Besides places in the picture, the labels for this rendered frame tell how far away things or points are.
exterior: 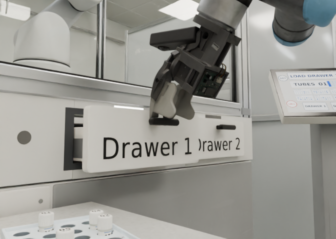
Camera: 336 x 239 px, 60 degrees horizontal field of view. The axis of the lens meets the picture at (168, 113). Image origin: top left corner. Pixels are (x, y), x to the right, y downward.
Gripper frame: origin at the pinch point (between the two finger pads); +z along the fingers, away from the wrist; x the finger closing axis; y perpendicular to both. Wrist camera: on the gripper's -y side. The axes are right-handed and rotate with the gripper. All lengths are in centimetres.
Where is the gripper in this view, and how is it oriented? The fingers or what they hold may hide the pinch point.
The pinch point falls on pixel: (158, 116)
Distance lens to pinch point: 56.6
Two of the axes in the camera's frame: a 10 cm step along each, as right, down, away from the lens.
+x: 6.9, 0.6, 7.2
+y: 5.9, 5.3, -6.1
